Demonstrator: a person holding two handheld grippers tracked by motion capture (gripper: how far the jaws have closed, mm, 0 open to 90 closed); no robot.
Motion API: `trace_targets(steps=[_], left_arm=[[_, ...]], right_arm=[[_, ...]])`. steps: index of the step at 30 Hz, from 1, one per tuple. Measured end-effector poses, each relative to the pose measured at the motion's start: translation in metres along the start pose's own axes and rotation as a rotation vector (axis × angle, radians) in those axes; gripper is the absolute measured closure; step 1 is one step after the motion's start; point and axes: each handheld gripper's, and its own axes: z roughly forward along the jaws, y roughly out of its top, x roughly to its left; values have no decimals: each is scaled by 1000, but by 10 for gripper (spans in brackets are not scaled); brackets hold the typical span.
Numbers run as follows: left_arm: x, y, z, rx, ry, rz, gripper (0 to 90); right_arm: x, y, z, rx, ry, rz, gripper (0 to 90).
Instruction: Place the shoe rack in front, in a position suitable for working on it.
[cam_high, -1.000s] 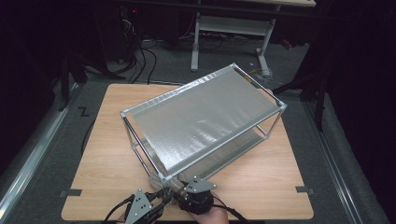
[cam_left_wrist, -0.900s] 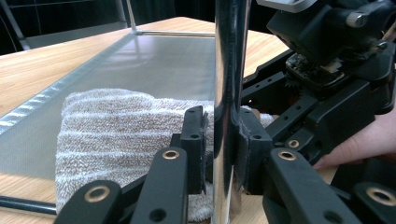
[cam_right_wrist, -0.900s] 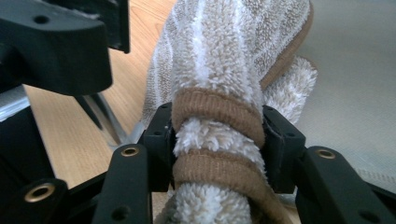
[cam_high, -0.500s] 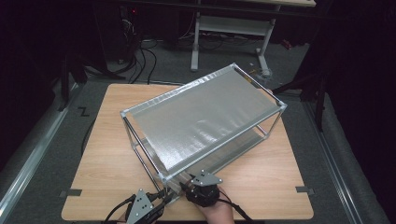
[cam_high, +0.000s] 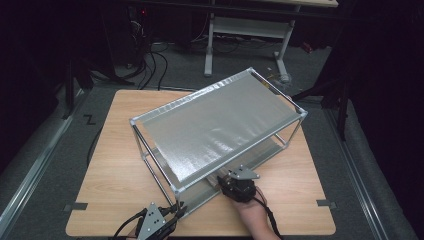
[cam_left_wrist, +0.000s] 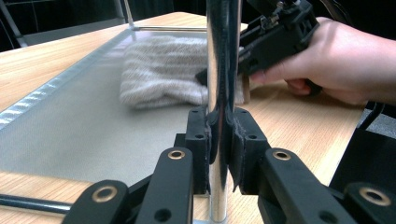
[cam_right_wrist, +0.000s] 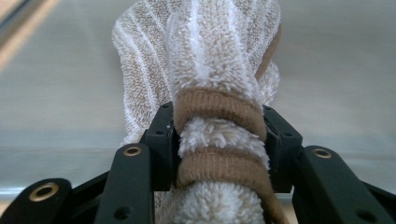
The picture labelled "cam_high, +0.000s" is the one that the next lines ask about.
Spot black computer tower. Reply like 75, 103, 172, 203
124, 4, 151, 68

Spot white desk frame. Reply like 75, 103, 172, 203
203, 0, 339, 84

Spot metal floor rail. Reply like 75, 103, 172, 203
0, 94, 86, 231
324, 108, 391, 240

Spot black stand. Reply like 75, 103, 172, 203
61, 56, 79, 120
292, 66, 351, 141

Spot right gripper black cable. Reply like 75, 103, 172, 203
252, 196, 285, 240

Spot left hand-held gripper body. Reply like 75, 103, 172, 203
133, 202, 178, 240

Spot white cable coil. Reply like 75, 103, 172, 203
276, 72, 294, 85

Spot person's right hand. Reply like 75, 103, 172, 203
229, 185, 272, 231

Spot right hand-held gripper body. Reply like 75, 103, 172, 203
217, 164, 261, 203

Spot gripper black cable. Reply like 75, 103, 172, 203
252, 196, 285, 240
111, 208, 148, 240

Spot grey tape strip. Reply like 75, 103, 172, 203
63, 202, 89, 213
315, 198, 338, 210

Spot black floor cables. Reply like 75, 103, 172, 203
126, 41, 169, 91

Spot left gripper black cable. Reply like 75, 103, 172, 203
111, 208, 148, 240

